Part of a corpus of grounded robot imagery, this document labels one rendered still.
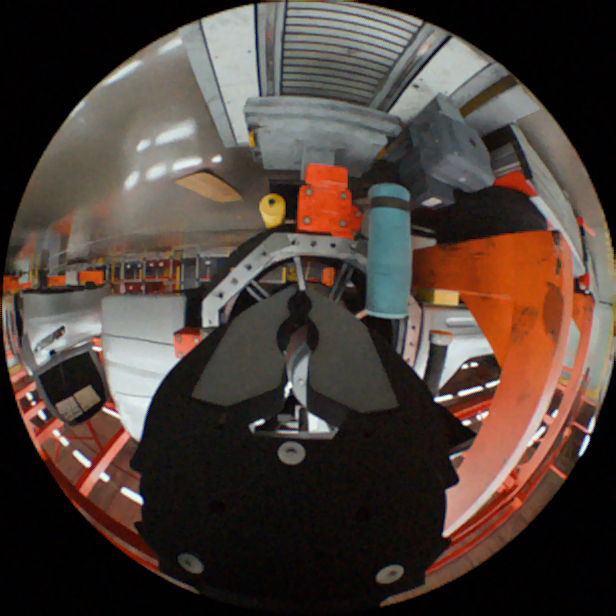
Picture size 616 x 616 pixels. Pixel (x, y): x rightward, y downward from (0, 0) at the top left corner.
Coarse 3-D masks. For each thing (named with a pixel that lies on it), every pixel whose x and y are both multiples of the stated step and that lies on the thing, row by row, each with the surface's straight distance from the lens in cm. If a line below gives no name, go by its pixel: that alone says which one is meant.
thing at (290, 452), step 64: (192, 448) 6; (256, 448) 5; (320, 448) 5; (384, 448) 6; (192, 512) 5; (256, 512) 5; (320, 512) 5; (384, 512) 5; (192, 576) 6; (256, 576) 5; (320, 576) 5; (384, 576) 6
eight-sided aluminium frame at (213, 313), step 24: (264, 240) 49; (288, 240) 49; (312, 240) 49; (336, 240) 50; (360, 240) 52; (240, 264) 50; (264, 264) 49; (216, 288) 51; (240, 288) 51; (216, 312) 51; (408, 312) 57; (408, 336) 59; (408, 360) 63
